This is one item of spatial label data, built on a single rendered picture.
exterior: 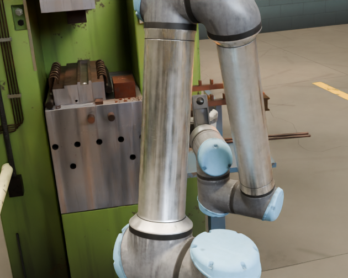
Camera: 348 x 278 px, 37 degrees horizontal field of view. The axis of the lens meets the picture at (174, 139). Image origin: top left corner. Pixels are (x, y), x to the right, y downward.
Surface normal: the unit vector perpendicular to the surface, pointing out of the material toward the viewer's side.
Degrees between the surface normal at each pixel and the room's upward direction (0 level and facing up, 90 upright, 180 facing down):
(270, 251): 0
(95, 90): 90
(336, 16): 90
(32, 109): 90
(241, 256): 5
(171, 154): 82
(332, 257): 0
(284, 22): 90
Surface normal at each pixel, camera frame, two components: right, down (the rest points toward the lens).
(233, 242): 0.01, -0.92
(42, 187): 0.17, 0.34
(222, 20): -0.31, 0.49
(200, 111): 0.07, -0.15
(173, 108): 0.31, 0.18
